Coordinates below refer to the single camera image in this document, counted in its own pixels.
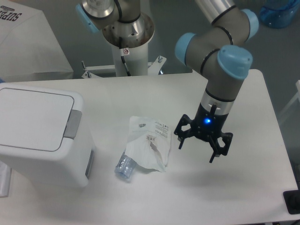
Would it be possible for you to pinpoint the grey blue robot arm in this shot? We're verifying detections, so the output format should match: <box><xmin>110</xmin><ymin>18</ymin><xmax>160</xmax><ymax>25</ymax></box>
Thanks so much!
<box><xmin>75</xmin><ymin>0</ymin><xmax>259</xmax><ymax>158</ymax></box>

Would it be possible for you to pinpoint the crushed clear plastic bottle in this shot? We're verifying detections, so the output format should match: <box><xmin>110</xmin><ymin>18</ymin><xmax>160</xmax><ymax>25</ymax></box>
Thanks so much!
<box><xmin>114</xmin><ymin>152</ymin><xmax>137</xmax><ymax>180</ymax></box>

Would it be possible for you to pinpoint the black device at edge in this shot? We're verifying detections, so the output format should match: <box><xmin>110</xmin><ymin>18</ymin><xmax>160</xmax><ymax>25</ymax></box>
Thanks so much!
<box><xmin>283</xmin><ymin>190</ymin><xmax>300</xmax><ymax>215</ymax></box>

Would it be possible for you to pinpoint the blue water jug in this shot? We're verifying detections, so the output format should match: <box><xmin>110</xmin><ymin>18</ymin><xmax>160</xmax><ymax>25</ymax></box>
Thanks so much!
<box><xmin>259</xmin><ymin>0</ymin><xmax>300</xmax><ymax>29</ymax></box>

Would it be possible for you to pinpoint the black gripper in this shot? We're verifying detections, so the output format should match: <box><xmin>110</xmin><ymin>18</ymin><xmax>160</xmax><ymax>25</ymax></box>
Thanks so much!
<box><xmin>173</xmin><ymin>103</ymin><xmax>233</xmax><ymax>164</ymax></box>

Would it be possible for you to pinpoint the white printed cloth cover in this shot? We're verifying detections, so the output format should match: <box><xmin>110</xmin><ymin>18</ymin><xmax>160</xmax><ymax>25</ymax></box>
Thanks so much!
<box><xmin>0</xmin><ymin>0</ymin><xmax>73</xmax><ymax>82</ymax></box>

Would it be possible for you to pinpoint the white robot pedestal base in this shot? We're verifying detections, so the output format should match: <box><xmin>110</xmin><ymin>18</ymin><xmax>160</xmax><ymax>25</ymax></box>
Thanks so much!
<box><xmin>82</xmin><ymin>13</ymin><xmax>167</xmax><ymax>78</ymax></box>

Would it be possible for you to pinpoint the crumpled white paper bag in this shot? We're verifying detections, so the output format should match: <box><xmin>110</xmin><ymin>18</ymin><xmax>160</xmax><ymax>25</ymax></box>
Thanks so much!
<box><xmin>125</xmin><ymin>116</ymin><xmax>171</xmax><ymax>172</ymax></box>

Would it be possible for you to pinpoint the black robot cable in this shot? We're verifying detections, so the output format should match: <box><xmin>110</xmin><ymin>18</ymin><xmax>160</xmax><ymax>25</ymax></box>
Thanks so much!
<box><xmin>118</xmin><ymin>37</ymin><xmax>131</xmax><ymax>77</ymax></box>

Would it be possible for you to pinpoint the clear plastic bag left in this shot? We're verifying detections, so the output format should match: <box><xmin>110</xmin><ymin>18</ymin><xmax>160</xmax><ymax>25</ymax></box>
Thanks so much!
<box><xmin>0</xmin><ymin>162</ymin><xmax>12</xmax><ymax>197</ymax></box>

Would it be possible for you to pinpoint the white push-lid trash can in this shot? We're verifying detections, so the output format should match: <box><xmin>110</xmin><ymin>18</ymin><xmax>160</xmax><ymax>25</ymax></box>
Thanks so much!
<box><xmin>0</xmin><ymin>82</ymin><xmax>95</xmax><ymax>188</ymax></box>

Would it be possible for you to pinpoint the white frame at right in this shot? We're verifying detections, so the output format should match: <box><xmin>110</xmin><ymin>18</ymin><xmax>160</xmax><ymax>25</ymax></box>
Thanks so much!
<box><xmin>278</xmin><ymin>80</ymin><xmax>300</xmax><ymax>125</ymax></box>

